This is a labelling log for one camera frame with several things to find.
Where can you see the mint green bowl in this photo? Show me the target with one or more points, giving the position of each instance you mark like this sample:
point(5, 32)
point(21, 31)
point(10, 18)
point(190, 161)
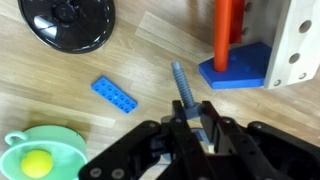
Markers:
point(63, 146)

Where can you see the grey plastic toy screw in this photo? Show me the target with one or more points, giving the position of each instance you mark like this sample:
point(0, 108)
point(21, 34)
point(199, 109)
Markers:
point(183, 85)

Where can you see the yellow toy lemon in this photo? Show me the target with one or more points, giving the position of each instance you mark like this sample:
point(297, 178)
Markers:
point(36, 163)

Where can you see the wooden toy board blue ends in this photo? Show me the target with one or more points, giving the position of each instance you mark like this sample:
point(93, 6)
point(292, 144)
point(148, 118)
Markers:
point(240, 66)

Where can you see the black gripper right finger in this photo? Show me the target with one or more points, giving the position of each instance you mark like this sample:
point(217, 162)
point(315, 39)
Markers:
point(266, 153)

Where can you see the black round pot lid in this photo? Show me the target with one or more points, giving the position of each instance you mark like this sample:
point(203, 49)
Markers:
point(70, 23)

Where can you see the blue studded brick plate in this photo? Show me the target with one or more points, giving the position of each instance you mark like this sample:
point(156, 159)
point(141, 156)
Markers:
point(115, 95)

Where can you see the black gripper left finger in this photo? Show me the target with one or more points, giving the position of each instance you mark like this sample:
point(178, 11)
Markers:
point(150, 156)

